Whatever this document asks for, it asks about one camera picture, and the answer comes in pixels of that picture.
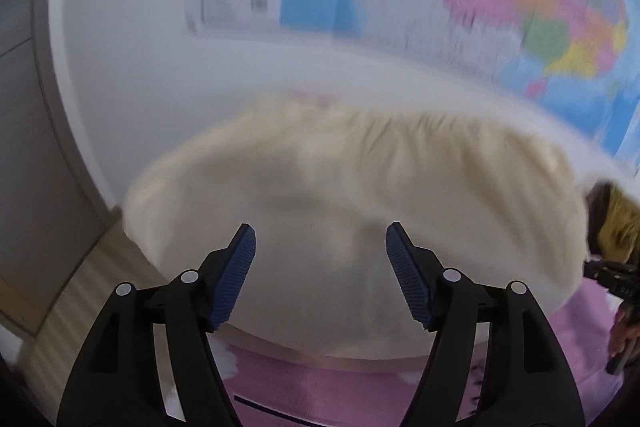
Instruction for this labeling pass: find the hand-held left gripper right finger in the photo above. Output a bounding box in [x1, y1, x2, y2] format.
[385, 221, 586, 427]

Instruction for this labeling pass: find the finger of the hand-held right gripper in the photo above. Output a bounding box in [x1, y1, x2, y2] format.
[584, 259, 626, 294]

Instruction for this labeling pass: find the cream jacket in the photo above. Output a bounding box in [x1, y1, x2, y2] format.
[120, 94, 623, 348]

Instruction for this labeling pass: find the pink flower print bedsheet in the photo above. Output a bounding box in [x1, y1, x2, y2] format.
[165, 277, 640, 427]

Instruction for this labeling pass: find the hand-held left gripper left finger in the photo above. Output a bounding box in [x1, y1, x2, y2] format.
[56, 223, 257, 427]

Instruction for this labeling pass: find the person's right hand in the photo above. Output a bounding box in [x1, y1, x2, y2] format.
[607, 302, 637, 358]

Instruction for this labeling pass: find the colourful wall map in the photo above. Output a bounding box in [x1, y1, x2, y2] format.
[280, 0, 640, 158]

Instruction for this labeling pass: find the olive brown cloth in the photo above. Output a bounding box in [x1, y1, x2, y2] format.
[585, 182, 640, 260]

